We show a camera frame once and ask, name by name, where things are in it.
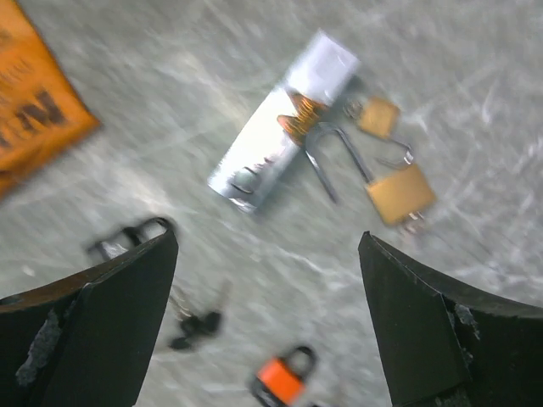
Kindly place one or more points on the small brass padlock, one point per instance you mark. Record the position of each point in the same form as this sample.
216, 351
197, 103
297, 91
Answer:
376, 116

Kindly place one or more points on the black padlock key bunch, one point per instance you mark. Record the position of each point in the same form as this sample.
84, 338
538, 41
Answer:
192, 325

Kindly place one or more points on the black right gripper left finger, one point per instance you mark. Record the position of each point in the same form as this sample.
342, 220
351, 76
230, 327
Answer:
87, 339

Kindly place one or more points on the green white toothpaste box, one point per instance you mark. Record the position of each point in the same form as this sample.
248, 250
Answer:
275, 133

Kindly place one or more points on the large brass padlock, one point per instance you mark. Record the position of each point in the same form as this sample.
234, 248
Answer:
400, 198

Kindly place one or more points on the orange Kettle chips bag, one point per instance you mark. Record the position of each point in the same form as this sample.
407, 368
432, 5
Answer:
41, 113

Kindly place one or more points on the orange black padlock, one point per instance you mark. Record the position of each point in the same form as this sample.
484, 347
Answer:
277, 383

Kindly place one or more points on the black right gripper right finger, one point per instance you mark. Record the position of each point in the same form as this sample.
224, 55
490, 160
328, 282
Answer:
443, 342

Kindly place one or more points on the black Kaijing padlock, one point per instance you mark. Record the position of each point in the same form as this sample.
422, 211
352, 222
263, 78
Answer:
128, 237

